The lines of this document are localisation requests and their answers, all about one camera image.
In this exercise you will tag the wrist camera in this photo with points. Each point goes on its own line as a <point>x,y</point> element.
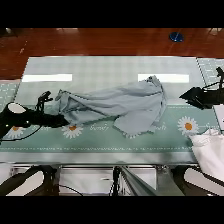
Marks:
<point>220,75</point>
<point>43,99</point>

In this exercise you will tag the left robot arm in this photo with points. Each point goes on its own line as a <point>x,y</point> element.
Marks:
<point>20,118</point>

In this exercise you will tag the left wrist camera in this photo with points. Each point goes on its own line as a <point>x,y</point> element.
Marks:
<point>43,99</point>

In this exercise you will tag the white garment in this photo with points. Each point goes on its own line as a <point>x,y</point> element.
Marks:
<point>210,153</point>

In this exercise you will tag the blue round disc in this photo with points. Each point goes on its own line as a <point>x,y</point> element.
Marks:
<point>176,36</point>

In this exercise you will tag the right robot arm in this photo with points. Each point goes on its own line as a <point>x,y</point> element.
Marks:
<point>203,181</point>

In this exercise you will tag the silver frame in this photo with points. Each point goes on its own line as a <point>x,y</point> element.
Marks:
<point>140,186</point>

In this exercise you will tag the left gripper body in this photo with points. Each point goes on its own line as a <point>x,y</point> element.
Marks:
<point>55,120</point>

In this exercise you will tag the light grey-blue shirt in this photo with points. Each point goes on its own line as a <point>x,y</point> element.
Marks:
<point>130,103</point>

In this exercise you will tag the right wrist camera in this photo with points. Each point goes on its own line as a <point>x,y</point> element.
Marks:
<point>220,75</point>

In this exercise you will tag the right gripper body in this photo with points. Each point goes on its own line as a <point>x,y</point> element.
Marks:
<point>198,97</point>

